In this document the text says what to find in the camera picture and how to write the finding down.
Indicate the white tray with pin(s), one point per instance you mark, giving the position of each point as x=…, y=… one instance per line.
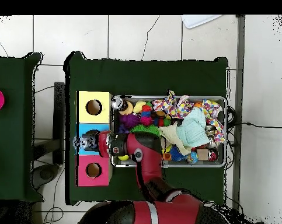
x=196, y=21

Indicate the black and white can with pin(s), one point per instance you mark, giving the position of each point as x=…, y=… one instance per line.
x=117, y=102

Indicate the mint waffle cloth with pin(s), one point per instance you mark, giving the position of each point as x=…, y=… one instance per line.
x=193, y=130

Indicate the smooth yellow ball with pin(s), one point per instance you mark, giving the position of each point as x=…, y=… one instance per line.
x=123, y=158

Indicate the dark green side table cloth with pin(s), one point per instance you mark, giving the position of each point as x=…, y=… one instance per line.
x=12, y=70

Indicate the small orange basketball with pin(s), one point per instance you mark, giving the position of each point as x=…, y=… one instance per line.
x=198, y=104

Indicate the purple spiky ball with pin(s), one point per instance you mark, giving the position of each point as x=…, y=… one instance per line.
x=130, y=120

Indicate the green spiky toy with eyes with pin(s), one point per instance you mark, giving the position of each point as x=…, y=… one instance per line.
x=152, y=129

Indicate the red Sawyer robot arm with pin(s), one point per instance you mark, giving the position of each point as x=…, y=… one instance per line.
x=150, y=158

